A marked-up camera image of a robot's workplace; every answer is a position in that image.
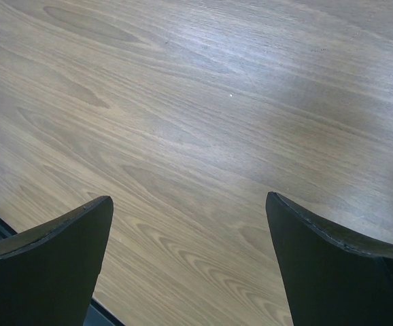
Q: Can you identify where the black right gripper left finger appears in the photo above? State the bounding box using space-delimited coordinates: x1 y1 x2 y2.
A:
0 196 114 325

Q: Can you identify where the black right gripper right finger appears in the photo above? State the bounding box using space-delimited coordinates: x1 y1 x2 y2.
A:
266 192 393 325

